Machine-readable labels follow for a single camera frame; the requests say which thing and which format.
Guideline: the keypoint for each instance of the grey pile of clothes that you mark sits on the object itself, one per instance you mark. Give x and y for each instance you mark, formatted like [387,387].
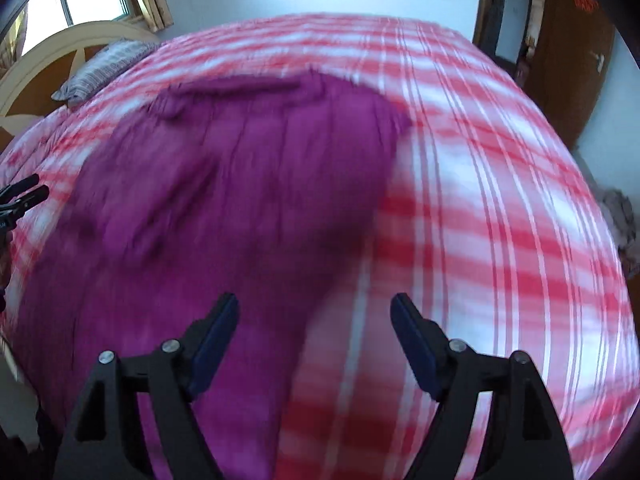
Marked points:
[620,220]

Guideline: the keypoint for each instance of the magenta puffer jacket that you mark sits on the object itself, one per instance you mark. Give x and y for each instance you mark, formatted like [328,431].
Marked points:
[225,200]

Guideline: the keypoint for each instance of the cream and brown headboard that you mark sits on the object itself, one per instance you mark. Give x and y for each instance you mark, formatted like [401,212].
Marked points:
[45,55]

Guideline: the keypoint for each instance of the striped pillow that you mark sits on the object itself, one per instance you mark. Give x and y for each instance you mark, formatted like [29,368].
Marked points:
[100,72]

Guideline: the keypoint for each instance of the bed with red plaid sheet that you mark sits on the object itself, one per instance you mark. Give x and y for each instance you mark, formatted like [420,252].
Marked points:
[500,210]

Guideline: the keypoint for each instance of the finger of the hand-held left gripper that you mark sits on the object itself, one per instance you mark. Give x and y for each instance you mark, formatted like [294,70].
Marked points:
[20,185]
[27,199]

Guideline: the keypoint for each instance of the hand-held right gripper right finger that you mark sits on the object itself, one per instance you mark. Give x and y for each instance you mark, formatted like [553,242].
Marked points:
[417,345]

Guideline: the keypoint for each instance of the brown door frame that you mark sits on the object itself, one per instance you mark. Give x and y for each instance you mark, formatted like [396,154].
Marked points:
[487,10]

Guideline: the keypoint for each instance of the brown wooden door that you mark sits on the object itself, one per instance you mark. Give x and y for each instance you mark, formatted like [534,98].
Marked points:
[565,60]

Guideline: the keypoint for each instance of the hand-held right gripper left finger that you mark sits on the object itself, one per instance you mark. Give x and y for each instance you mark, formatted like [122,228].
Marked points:
[212,345]

